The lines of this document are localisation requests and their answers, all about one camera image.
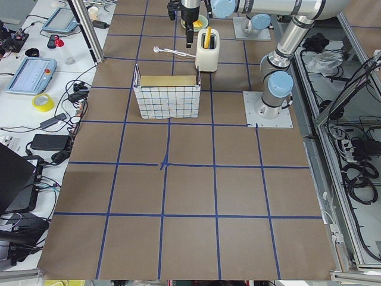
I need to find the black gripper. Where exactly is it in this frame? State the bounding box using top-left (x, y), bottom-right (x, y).
top-left (203, 0), bottom-right (212, 17)
top-left (180, 0), bottom-right (199, 48)

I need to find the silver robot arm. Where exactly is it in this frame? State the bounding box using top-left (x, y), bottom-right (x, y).
top-left (204, 0), bottom-right (349, 120)
top-left (210, 0), bottom-right (271, 34)

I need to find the yellow bread slice in toaster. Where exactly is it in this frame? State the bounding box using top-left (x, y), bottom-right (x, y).
top-left (204, 26), bottom-right (211, 49)

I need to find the white two-slot toaster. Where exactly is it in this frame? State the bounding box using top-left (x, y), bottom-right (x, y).
top-left (195, 28), bottom-right (220, 73)

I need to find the yellow bread on plate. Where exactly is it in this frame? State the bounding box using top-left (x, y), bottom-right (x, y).
top-left (193, 20), bottom-right (204, 30)

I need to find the light green plate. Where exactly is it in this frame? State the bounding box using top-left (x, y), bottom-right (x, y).
top-left (198, 14), bottom-right (208, 29)

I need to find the grid pattern storage basket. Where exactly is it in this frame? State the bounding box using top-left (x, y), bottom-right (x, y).
top-left (133, 64), bottom-right (201, 120)

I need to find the black power adapter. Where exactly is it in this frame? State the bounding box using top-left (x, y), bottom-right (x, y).
top-left (92, 20), bottom-right (110, 29)

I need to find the white paper cup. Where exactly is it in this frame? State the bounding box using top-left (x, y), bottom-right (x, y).
top-left (88, 7), bottom-right (99, 21)

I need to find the blue teach pendant far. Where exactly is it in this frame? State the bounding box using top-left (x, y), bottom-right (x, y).
top-left (42, 7), bottom-right (77, 34)

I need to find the blue teach pendant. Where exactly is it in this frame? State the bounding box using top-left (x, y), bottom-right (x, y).
top-left (6, 57), bottom-right (57, 95)
top-left (42, 7), bottom-right (77, 34)

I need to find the black phone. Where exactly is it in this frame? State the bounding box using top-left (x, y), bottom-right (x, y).
top-left (47, 35), bottom-right (59, 49)

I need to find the yellow tape roll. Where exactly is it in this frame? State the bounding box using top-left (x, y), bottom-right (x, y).
top-left (32, 94), bottom-right (55, 112)

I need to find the blue teach pendant near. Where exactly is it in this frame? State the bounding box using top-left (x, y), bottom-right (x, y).
top-left (6, 57), bottom-right (57, 95)

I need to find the large black power brick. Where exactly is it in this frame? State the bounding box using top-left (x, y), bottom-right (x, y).
top-left (30, 134), bottom-right (70, 151)

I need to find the black laptop computer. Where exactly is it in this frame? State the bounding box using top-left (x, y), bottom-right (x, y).
top-left (1, 144), bottom-right (43, 215)

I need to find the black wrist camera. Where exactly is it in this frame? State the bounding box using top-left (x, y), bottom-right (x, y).
top-left (167, 0), bottom-right (181, 21)

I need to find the white power cord with plug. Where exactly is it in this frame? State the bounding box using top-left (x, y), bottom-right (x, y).
top-left (152, 45), bottom-right (197, 58)

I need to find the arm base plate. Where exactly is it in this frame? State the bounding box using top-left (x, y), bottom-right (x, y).
top-left (233, 14), bottom-right (271, 41)
top-left (243, 91), bottom-right (293, 128)

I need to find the aluminium frame post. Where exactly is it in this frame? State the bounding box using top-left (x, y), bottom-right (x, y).
top-left (67, 0), bottom-right (104, 64)

